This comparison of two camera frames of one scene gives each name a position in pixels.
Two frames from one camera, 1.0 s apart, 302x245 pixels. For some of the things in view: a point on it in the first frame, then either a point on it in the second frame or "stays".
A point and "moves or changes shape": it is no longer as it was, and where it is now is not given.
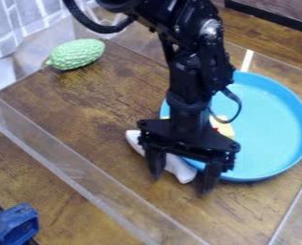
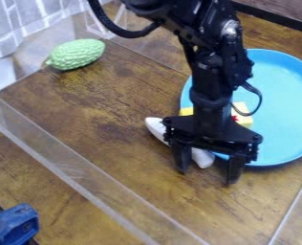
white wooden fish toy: x=175 y=165 moves or changes shape
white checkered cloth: x=15 y=20 stays
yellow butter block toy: x=225 y=127 moves or changes shape
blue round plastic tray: x=194 y=162 -> x=279 y=94
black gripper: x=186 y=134 -> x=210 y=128
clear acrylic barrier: x=139 y=218 stays
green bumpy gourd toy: x=75 y=54 stays
